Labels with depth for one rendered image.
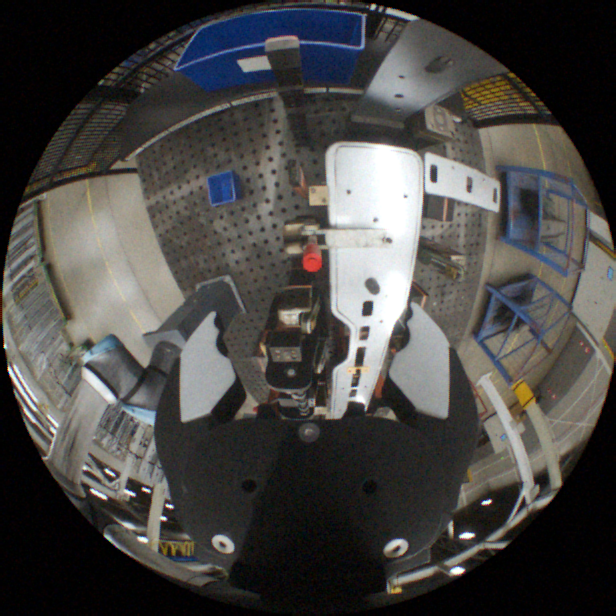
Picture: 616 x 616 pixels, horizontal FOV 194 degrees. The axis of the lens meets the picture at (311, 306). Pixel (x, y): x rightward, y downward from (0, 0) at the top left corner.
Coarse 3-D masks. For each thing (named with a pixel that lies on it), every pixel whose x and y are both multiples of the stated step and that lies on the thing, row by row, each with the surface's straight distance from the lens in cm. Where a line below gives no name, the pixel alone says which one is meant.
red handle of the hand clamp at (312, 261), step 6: (312, 240) 29; (306, 246) 25; (312, 246) 23; (318, 246) 25; (306, 252) 21; (312, 252) 20; (318, 252) 21; (306, 258) 20; (312, 258) 20; (318, 258) 20; (306, 264) 20; (312, 264) 20; (318, 264) 20; (312, 270) 20
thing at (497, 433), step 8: (496, 416) 1116; (488, 424) 1092; (496, 424) 1099; (488, 432) 1111; (496, 432) 1085; (504, 432) 1112; (496, 440) 1080; (504, 440) 1100; (496, 448) 1100; (504, 448) 1092
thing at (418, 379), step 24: (408, 312) 12; (408, 336) 10; (432, 336) 10; (408, 360) 8; (432, 360) 9; (384, 384) 8; (408, 384) 7; (432, 384) 8; (408, 408) 7; (432, 408) 7
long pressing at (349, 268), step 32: (352, 160) 42; (384, 160) 44; (416, 160) 48; (352, 192) 41; (384, 192) 43; (416, 192) 46; (352, 224) 41; (384, 224) 43; (416, 224) 47; (352, 256) 42; (384, 256) 45; (352, 288) 46; (384, 288) 48; (352, 320) 51; (384, 320) 54; (352, 352) 59; (384, 352) 64
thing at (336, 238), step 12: (324, 228) 35; (336, 228) 34; (348, 228) 35; (360, 228) 35; (372, 228) 36; (384, 228) 38; (336, 240) 34; (348, 240) 34; (360, 240) 34; (372, 240) 35; (384, 240) 35
